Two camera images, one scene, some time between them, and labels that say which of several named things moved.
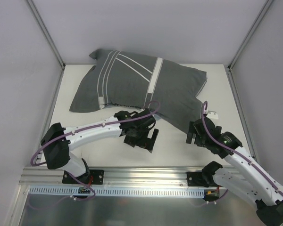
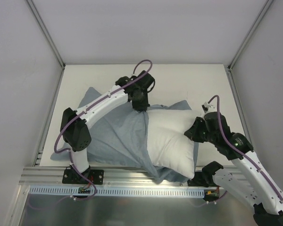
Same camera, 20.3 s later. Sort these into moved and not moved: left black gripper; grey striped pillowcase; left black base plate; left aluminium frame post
Moved: grey striped pillowcase; left black gripper
Not moved: left black base plate; left aluminium frame post
